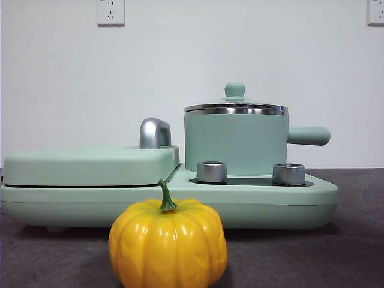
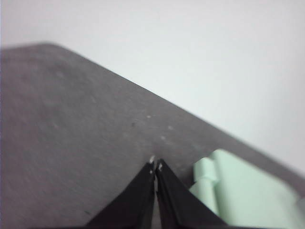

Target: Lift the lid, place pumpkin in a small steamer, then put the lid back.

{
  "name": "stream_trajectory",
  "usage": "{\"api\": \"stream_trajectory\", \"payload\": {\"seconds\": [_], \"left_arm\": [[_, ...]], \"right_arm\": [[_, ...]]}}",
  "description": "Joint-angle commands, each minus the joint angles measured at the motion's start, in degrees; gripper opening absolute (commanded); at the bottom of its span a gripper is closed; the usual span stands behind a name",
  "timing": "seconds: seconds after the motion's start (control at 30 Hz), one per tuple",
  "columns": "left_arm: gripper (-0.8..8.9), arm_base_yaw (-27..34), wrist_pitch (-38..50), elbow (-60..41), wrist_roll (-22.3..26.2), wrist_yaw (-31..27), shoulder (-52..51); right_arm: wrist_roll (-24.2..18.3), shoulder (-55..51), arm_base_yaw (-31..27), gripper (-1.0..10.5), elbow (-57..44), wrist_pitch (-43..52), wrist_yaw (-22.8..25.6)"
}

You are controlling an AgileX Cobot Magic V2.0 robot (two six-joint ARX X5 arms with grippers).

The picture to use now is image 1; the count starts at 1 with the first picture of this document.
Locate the glass pot lid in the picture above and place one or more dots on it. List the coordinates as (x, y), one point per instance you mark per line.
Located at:
(234, 90)

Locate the yellow toy pumpkin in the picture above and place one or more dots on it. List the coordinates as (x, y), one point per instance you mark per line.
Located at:
(168, 240)

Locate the chrome control knob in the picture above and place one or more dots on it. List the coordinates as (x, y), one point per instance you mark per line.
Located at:
(211, 172)
(288, 174)

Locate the mint green breakfast machine base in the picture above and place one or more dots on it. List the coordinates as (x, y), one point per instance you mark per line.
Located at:
(255, 204)

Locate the white wall socket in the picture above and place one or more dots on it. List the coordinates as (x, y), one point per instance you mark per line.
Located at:
(376, 12)
(110, 13)

